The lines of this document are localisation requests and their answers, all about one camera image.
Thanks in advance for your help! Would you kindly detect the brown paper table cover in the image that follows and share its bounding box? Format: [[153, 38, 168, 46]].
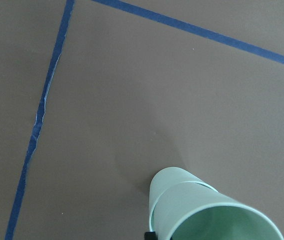
[[0, 0, 284, 240]]

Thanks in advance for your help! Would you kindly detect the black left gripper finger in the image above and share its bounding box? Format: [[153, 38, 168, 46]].
[[144, 231, 157, 240]]

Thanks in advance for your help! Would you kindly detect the mint green cup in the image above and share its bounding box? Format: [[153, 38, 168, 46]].
[[149, 166, 218, 232], [150, 182, 284, 240]]

